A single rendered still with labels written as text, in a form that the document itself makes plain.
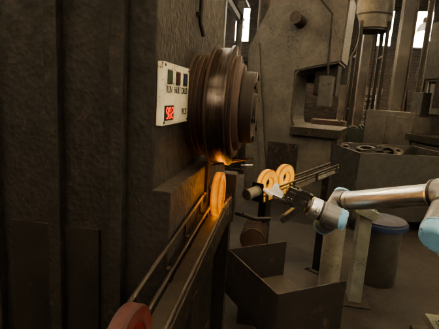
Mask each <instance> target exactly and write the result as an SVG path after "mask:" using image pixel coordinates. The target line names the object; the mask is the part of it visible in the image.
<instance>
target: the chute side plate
mask: <svg viewBox="0 0 439 329"><path fill-rule="evenodd" d="M232 203H233V199H231V200H230V201H229V203H228V205H227V207H226V209H225V210H224V212H223V215H222V216H221V219H220V220H219V223H218V225H217V227H216V229H215V231H214V233H213V235H212V238H211V240H210V242H209V244H208V246H207V248H206V251H205V252H204V255H203V257H202V259H201V261H200V263H199V265H198V267H197V270H196V272H195V274H194V276H193V279H192V280H191V283H190V284H189V287H188V289H187V291H186V293H185V295H184V298H183V300H182V302H181V304H180V306H179V308H178V311H177V312H176V314H175V317H174V320H173V321H172V323H171V325H170V327H169V329H184V327H185V325H186V322H187V320H188V317H189V315H190V313H191V303H192V299H193V297H194V295H195V293H196V292H197V295H198V293H199V291H200V289H201V286H202V283H203V281H204V279H205V276H206V273H207V271H208V269H209V266H210V264H211V262H212V259H213V257H214V254H215V252H216V249H217V247H218V244H219V242H220V240H221V237H222V235H223V232H224V230H225V228H226V226H227V224H228V222H229V214H230V212H231V211H232ZM228 207H229V211H228Z"/></svg>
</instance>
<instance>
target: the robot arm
mask: <svg viewBox="0 0 439 329"><path fill-rule="evenodd" d="M292 186H295V185H292V184H289V186H288V188H287V189H286V191H285V195H284V192H283V191H282V190H280V187H279V184H278V183H275V184H274V185H273V186H272V187H271V188H270V190H268V189H263V191H264V192H265V194H267V195H268V196H270V197H272V198H273V199H274V200H277V201H278V202H281V203H283V204H285V205H286V206H290V207H292V208H291V209H289V210H288V211H286V212H285V213H283V214H281V216H280V221H281V222H282V223H285V222H287V221H288V220H289V219H290V218H292V217H293V216H294V215H296V214H297V213H299V212H300V211H301V210H302V209H303V207H304V210H303V212H304V213H306V215H307V216H309V217H311V218H313V219H315V220H314V229H315V230H316V232H317V233H319V234H321V235H327V234H330V233H331V232H332V231H333V230H334V229H336V228H337V229H338V230H343V229H344V227H345V226H346V223H347V221H348V217H349V212H348V211H347V210H371V209H392V208H428V210H427V213H426V215H425V217H424V219H423V220H422V222H421V224H420V226H419V231H418V236H419V239H420V241H421V243H422V244H423V245H424V246H425V247H428V249H430V250H431V251H434V252H435V253H437V254H438V256H439V178H436V179H431V180H429V181H428V182H427V183H426V184H420V185H407V186H400V187H386V188H379V189H366V190H358V191H349V190H348V189H346V188H342V187H338V188H336V189H335V190H334V191H333V192H332V194H331V196H330V198H329V199H328V201H327V202H326V201H324V200H321V199H319V198H316V197H314V196H313V194H312V193H309V192H307V191H304V190H302V189H301V188H300V187H297V186H295V187H297V188H293V187H292Z"/></svg>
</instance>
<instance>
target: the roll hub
mask: <svg viewBox="0 0 439 329"><path fill-rule="evenodd" d="M257 77H258V75H257V72H245V73H244V75H243V78H242V83H241V88H240V97H239V105H238V139H239V142H240V143H247V144H251V143H252V136H254V135H255V126H256V122H257V113H258V103H259V81H257ZM254 83H256V84H257V89H254ZM252 116H253V122H251V117H252Z"/></svg>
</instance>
